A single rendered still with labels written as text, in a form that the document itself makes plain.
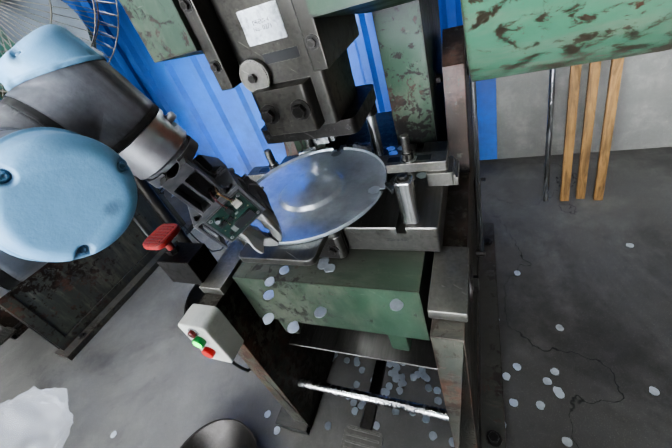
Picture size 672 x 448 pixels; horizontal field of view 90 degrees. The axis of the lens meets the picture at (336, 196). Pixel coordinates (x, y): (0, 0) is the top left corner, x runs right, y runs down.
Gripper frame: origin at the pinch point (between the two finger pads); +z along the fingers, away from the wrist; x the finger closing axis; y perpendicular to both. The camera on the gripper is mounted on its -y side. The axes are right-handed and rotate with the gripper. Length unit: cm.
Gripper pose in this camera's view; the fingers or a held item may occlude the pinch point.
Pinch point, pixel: (273, 236)
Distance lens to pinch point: 54.4
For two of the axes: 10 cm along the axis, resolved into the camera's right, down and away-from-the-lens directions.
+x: 7.1, -7.1, 0.6
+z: 5.4, 5.8, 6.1
